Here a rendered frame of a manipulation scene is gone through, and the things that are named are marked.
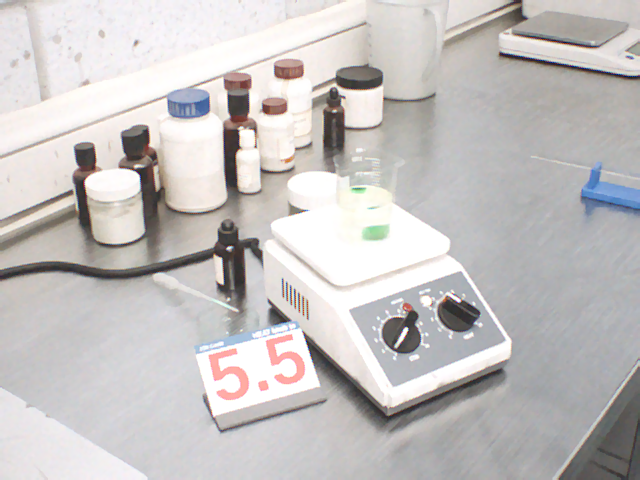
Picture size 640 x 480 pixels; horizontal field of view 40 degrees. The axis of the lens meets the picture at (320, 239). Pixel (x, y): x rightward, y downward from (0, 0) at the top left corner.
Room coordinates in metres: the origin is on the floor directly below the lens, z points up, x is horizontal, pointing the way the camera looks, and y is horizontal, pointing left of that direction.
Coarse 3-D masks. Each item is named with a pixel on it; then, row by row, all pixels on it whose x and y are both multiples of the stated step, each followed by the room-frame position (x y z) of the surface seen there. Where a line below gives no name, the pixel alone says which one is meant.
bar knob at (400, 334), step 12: (408, 312) 0.58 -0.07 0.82; (384, 324) 0.58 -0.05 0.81; (396, 324) 0.58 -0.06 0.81; (408, 324) 0.57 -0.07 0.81; (384, 336) 0.57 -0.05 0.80; (396, 336) 0.56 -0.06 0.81; (408, 336) 0.56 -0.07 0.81; (420, 336) 0.57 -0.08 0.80; (396, 348) 0.56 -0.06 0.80; (408, 348) 0.56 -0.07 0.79
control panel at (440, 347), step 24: (408, 288) 0.62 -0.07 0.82; (432, 288) 0.62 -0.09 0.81; (456, 288) 0.63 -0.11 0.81; (360, 312) 0.59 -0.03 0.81; (384, 312) 0.59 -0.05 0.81; (432, 312) 0.60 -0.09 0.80; (480, 312) 0.61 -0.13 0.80; (432, 336) 0.58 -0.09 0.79; (456, 336) 0.59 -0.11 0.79; (480, 336) 0.59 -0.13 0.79; (504, 336) 0.60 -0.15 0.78; (384, 360) 0.55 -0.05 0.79; (408, 360) 0.56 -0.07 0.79; (432, 360) 0.56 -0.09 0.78; (456, 360) 0.57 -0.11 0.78
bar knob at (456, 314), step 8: (448, 296) 0.60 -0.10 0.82; (456, 296) 0.60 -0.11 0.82; (440, 304) 0.61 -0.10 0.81; (448, 304) 0.60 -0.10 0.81; (456, 304) 0.59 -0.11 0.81; (464, 304) 0.60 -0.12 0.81; (440, 312) 0.60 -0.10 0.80; (448, 312) 0.60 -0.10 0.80; (456, 312) 0.60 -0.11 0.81; (464, 312) 0.59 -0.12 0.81; (472, 312) 0.59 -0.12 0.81; (448, 320) 0.59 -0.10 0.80; (456, 320) 0.60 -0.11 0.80; (464, 320) 0.59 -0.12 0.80; (472, 320) 0.59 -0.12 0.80; (456, 328) 0.59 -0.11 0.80; (464, 328) 0.59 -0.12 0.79
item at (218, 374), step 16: (272, 336) 0.59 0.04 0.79; (288, 336) 0.59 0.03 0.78; (208, 352) 0.57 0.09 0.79; (224, 352) 0.57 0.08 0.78; (240, 352) 0.58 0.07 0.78; (256, 352) 0.58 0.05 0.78; (272, 352) 0.58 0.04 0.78; (288, 352) 0.58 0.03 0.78; (304, 352) 0.59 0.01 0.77; (208, 368) 0.56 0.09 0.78; (224, 368) 0.56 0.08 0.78; (240, 368) 0.57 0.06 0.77; (256, 368) 0.57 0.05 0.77; (272, 368) 0.57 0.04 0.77; (288, 368) 0.57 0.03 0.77; (304, 368) 0.58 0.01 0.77; (224, 384) 0.55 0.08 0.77; (240, 384) 0.55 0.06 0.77; (256, 384) 0.56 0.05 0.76; (272, 384) 0.56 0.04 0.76; (288, 384) 0.56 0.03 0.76; (224, 400) 0.54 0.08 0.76
